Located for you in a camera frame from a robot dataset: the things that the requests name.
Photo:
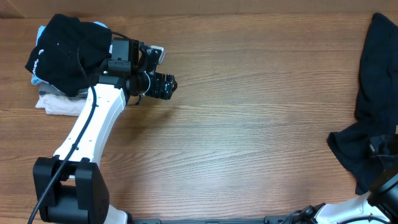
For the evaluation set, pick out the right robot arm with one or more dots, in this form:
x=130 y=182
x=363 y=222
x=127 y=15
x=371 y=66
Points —
x=378 y=205

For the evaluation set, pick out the cream folded garment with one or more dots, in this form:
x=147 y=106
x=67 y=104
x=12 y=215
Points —
x=60 y=105

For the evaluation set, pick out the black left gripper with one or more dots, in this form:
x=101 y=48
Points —
x=157 y=89

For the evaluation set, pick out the dark navy t-shirt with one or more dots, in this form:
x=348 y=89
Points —
x=376 y=107

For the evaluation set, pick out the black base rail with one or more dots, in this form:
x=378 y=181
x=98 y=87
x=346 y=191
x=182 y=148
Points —
x=265 y=220

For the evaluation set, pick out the black folded garment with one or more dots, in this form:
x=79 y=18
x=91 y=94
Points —
x=67 y=45

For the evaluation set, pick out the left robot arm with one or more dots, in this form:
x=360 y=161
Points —
x=69 y=185

